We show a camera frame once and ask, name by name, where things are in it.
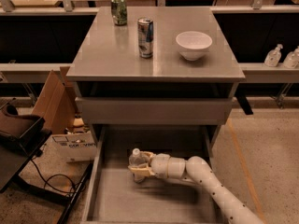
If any clear plastic water bottle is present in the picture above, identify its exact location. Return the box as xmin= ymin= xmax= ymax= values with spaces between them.
xmin=129 ymin=148 xmax=147 ymax=183

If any black office chair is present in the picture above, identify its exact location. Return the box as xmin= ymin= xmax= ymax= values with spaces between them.
xmin=0 ymin=103 xmax=93 ymax=224

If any grey drawer cabinet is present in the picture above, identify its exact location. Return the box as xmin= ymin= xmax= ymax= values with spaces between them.
xmin=65 ymin=6 xmax=246 ymax=224

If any clear sanitizer pump bottle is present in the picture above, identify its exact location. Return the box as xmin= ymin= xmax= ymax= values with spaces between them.
xmin=264 ymin=44 xmax=283 ymax=67

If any blue silver energy can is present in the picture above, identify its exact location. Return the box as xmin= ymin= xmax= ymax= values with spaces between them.
xmin=137 ymin=17 xmax=153 ymax=58

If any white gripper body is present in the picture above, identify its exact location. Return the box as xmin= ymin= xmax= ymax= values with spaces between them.
xmin=150 ymin=154 xmax=186 ymax=179

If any green drink can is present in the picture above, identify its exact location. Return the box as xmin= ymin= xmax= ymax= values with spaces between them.
xmin=111 ymin=0 xmax=127 ymax=25

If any white ceramic bowl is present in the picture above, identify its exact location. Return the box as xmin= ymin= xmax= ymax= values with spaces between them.
xmin=176 ymin=31 xmax=213 ymax=61

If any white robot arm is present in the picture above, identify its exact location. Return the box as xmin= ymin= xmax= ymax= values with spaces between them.
xmin=128 ymin=148 xmax=263 ymax=224

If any white printed cardboard box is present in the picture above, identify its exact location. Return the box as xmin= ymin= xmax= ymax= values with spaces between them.
xmin=51 ymin=133 xmax=97 ymax=162

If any brown cardboard box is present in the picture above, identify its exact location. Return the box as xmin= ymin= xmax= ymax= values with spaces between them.
xmin=32 ymin=66 xmax=78 ymax=134

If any black cable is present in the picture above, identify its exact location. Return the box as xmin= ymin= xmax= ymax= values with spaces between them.
xmin=28 ymin=158 xmax=86 ymax=196

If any closed top drawer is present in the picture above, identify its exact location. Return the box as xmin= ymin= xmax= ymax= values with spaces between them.
xmin=76 ymin=97 xmax=232 ymax=125

